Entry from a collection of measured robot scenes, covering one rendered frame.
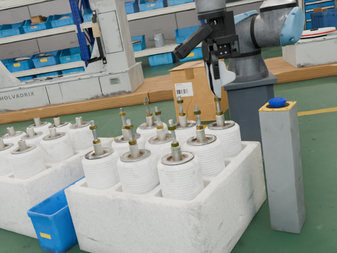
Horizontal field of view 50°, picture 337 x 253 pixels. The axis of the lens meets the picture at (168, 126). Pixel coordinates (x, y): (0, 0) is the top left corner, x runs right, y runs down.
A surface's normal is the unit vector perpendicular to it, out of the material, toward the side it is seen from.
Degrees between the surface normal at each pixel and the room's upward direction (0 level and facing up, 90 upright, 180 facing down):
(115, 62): 90
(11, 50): 90
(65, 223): 92
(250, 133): 90
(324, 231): 0
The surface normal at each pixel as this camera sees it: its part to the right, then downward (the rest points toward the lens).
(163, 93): -0.11, 0.28
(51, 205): 0.83, -0.04
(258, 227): -0.17, -0.95
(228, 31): 0.14, 0.24
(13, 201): -0.54, 0.31
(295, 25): 0.78, 0.17
